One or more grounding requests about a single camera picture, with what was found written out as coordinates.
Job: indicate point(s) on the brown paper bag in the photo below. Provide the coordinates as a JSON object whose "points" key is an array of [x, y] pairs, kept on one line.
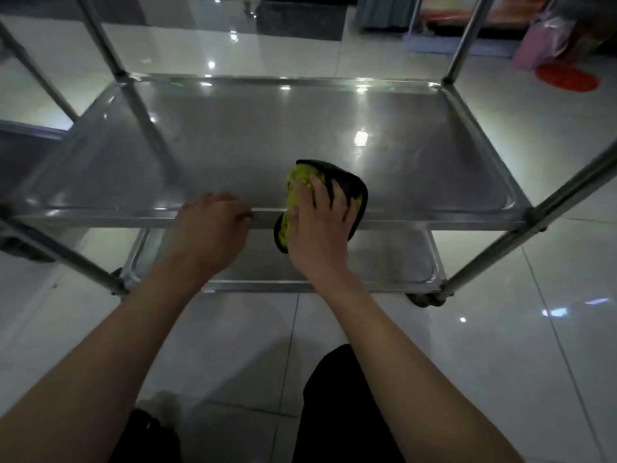
{"points": [[588, 43]]}

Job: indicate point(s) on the grey and yellow cleaning cloth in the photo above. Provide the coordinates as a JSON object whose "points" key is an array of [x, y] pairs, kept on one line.
{"points": [[349, 180]]}

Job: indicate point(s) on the black trousers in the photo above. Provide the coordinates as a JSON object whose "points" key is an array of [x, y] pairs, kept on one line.
{"points": [[347, 409]]}

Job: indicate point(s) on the person's left forearm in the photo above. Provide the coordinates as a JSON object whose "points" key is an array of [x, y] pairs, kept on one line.
{"points": [[96, 371]]}

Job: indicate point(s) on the pink plastic bag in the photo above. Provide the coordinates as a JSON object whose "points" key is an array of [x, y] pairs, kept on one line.
{"points": [[540, 48]]}

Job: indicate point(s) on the dark blue sneaker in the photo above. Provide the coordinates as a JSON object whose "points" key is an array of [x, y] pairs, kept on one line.
{"points": [[159, 407]]}

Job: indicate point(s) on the orange banner on stand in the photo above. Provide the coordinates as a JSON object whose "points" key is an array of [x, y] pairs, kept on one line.
{"points": [[506, 9]]}

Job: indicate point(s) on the person's right hand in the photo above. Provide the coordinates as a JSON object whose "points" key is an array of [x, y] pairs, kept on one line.
{"points": [[318, 231]]}

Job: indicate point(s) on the person's right forearm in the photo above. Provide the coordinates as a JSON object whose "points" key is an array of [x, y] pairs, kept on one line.
{"points": [[409, 380]]}

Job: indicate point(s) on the person's left hand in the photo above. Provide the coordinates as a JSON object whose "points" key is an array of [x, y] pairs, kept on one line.
{"points": [[212, 236]]}

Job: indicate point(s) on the dark floor mat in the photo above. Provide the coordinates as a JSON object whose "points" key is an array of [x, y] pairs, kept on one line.
{"points": [[299, 21]]}

